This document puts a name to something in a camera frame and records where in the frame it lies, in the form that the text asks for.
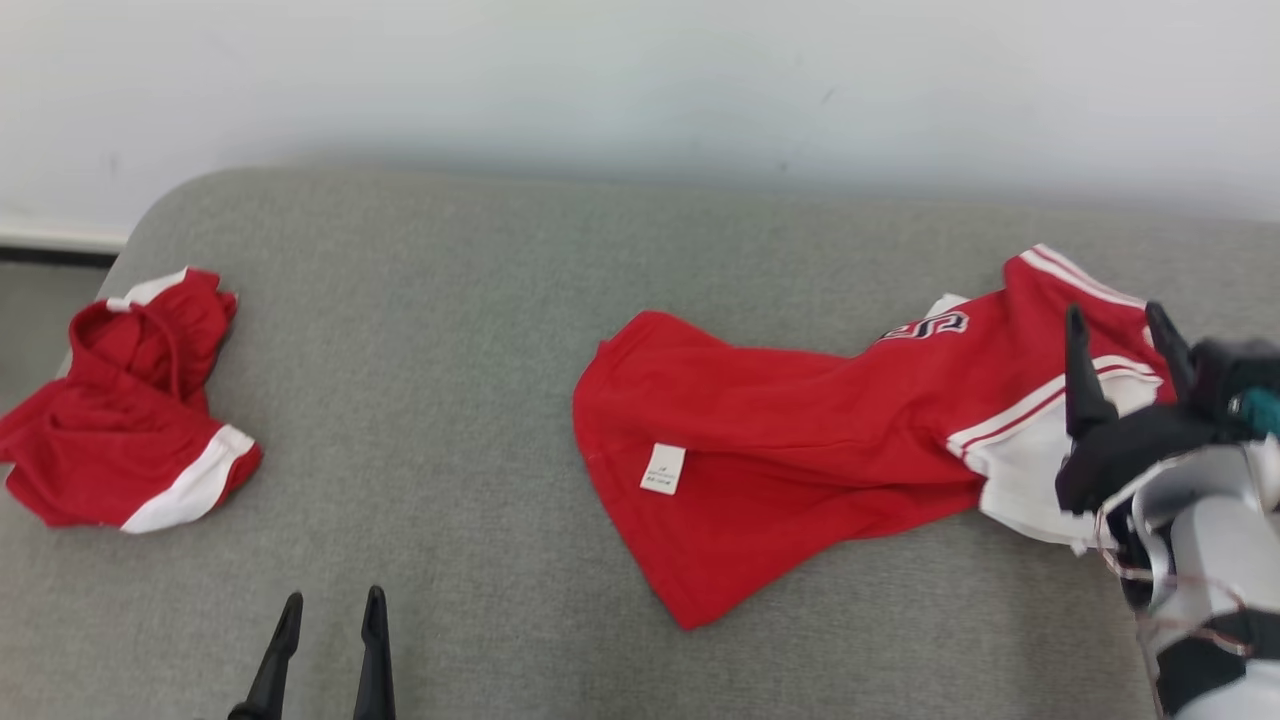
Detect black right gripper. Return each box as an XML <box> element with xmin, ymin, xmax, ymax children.
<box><xmin>1056</xmin><ymin>302</ymin><xmax>1231</xmax><ymax>516</ymax></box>

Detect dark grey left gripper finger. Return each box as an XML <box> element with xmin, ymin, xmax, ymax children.
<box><xmin>353</xmin><ymin>586</ymin><xmax>396</xmax><ymax>720</ymax></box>
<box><xmin>228</xmin><ymin>592</ymin><xmax>304</xmax><ymax>720</ymax></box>

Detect red shorts with white band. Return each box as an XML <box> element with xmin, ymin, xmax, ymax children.
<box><xmin>0</xmin><ymin>266</ymin><xmax>264</xmax><ymax>534</ymax></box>

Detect red jersey with white stripes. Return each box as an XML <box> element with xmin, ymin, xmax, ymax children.
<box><xmin>572</xmin><ymin>244</ymin><xmax>1179</xmax><ymax>631</ymax></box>

